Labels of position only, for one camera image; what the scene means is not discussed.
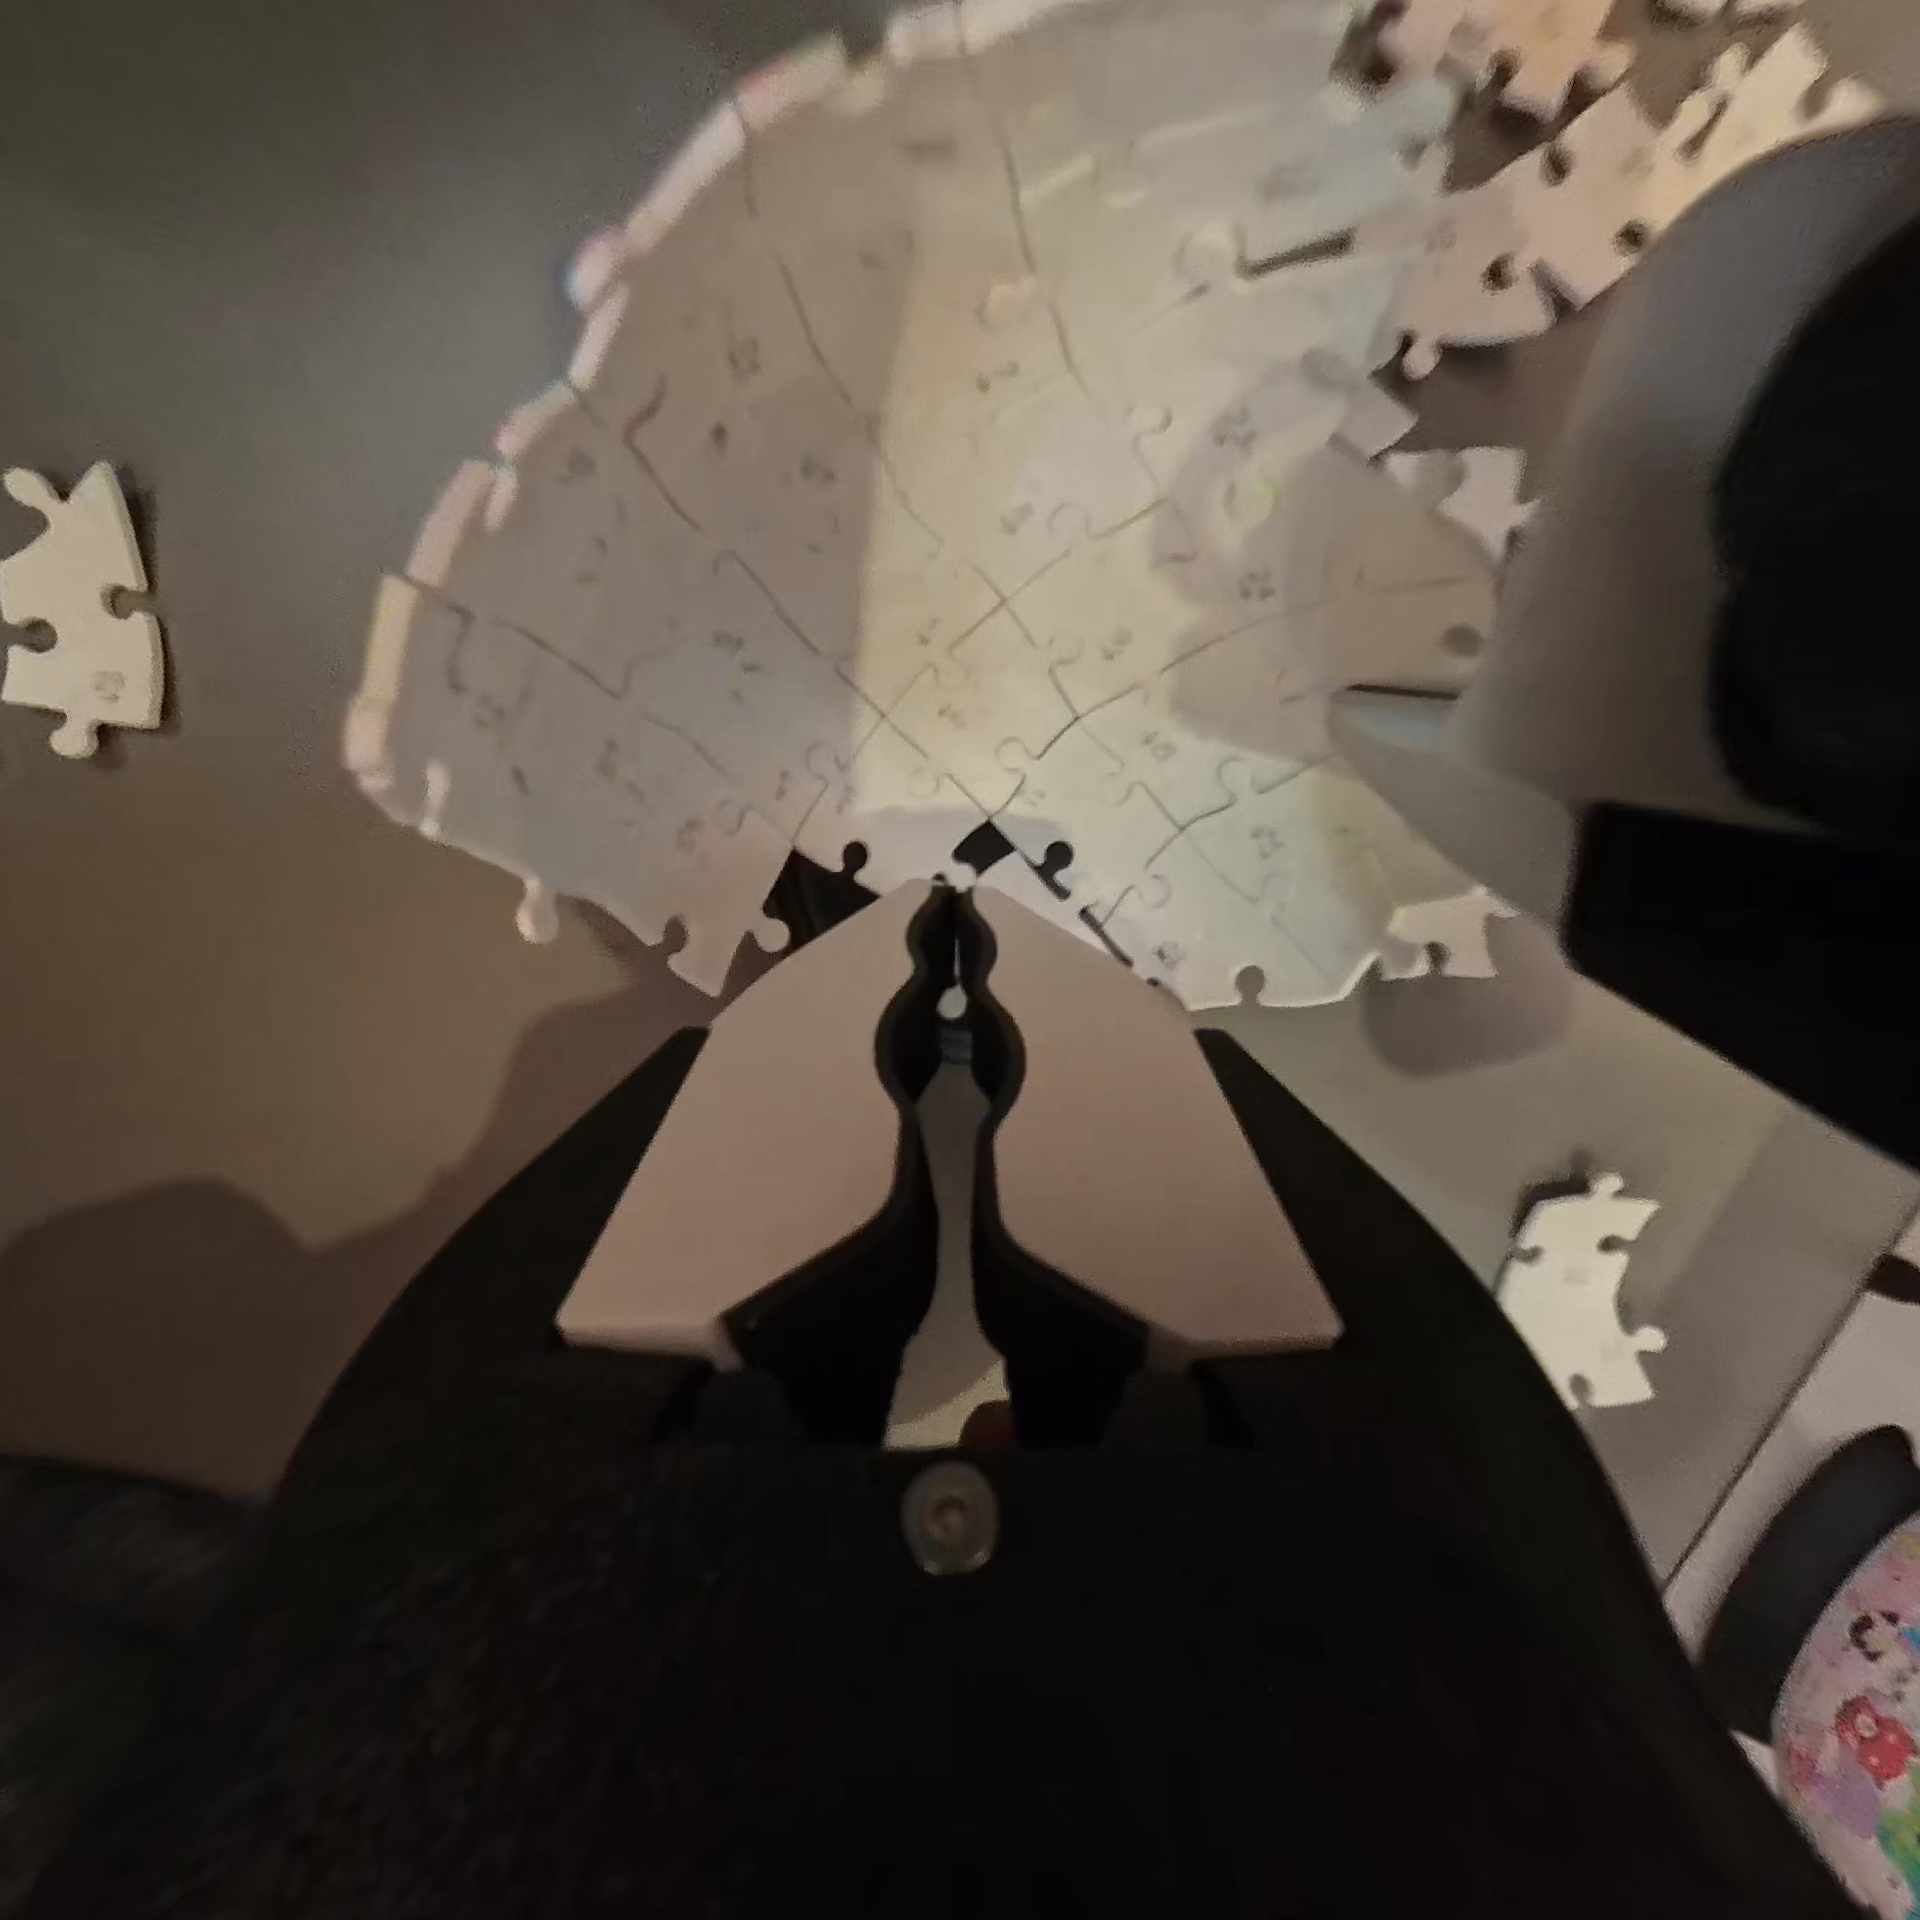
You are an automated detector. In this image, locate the joined white puzzle piece pair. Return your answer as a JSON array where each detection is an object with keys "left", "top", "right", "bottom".
[{"left": 0, "top": 458, "right": 164, "bottom": 759}]

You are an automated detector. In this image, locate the white puzzle ball shell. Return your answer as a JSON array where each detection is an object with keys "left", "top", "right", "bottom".
[{"left": 342, "top": 0, "right": 1535, "bottom": 1011}]

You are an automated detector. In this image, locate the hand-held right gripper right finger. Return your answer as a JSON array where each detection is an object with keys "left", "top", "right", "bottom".
[{"left": 954, "top": 891, "right": 1345, "bottom": 1453}]

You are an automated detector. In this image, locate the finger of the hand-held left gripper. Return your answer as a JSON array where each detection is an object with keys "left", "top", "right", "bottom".
[{"left": 1335, "top": 116, "right": 1920, "bottom": 845}]

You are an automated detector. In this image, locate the pile of white puzzle pieces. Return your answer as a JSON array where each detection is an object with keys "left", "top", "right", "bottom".
[{"left": 1345, "top": 0, "right": 1883, "bottom": 530}]

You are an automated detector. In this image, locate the teal puzzle ball box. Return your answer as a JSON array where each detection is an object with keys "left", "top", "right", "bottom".
[{"left": 1655, "top": 1201, "right": 1920, "bottom": 1920}]

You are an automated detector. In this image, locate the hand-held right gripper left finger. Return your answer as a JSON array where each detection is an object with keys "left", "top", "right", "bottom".
[{"left": 556, "top": 882, "right": 960, "bottom": 1453}]

